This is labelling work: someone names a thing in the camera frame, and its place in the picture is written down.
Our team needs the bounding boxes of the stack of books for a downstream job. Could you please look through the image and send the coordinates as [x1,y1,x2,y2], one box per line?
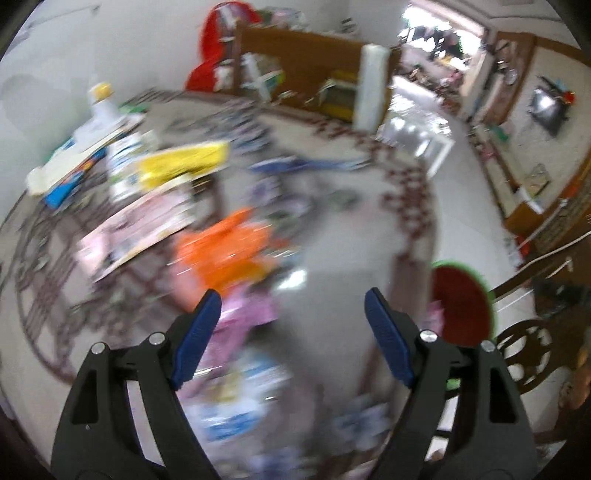
[25,108,145,197]

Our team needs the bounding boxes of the patterned tablecloth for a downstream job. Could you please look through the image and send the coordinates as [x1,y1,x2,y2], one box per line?
[1,91,436,479]

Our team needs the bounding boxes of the white coffee table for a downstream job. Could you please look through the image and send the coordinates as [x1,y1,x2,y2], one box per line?
[377,112,455,179]

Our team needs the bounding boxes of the brown wooden chair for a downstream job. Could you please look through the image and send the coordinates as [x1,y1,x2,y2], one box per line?
[230,25,402,101]

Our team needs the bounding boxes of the dark carved wooden chair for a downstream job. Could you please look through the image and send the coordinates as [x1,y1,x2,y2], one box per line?
[493,234,590,445]

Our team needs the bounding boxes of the red cloth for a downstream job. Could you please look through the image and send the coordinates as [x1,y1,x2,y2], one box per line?
[184,1,260,92]

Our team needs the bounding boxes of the white towel on chair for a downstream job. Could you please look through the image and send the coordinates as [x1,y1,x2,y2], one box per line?
[353,44,391,133]

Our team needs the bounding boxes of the orange wrapper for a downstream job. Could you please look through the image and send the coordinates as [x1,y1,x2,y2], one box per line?
[175,208,276,297]

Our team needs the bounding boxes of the pink paper sheet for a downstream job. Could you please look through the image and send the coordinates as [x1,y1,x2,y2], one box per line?
[75,182,195,282]

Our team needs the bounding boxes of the green rimmed trash bin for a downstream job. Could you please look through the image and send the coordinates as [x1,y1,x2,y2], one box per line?
[431,261,496,399]

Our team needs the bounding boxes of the yellow wrapper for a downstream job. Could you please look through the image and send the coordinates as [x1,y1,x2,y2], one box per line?
[136,140,230,192]

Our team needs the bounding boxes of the white blue printed packet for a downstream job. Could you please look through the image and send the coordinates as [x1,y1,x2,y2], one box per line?
[106,130,160,203]

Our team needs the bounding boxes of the wall television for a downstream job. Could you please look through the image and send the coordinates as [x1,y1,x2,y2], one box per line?
[528,87,569,137]

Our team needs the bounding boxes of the white desk lamp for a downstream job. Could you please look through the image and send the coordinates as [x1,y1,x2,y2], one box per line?
[73,82,125,148]

